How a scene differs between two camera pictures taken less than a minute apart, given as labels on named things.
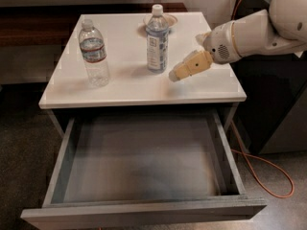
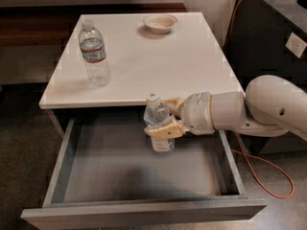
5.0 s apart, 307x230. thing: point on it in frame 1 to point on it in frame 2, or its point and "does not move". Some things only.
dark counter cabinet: [271, 119] does not move
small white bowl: [171, 21] does not move
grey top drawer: [130, 168] does not move
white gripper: [218, 43] to [198, 113]
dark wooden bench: [53, 24] does not move
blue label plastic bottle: [157, 41] to [156, 112]
